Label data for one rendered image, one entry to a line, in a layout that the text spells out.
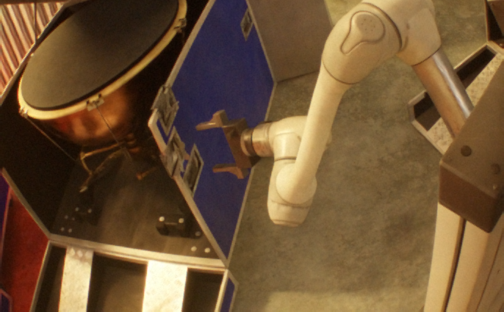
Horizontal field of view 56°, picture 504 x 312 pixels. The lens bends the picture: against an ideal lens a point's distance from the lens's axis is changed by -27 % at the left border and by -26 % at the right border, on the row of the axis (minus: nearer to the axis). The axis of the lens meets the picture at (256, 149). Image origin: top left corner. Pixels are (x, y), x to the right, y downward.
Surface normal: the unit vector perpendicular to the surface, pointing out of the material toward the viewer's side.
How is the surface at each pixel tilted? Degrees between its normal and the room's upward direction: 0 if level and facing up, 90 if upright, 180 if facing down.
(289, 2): 90
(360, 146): 0
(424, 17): 56
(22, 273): 0
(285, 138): 32
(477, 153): 0
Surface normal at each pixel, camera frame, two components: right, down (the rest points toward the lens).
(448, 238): -0.69, 0.62
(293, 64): 0.17, 0.69
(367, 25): 0.04, -0.20
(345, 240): -0.24, -0.66
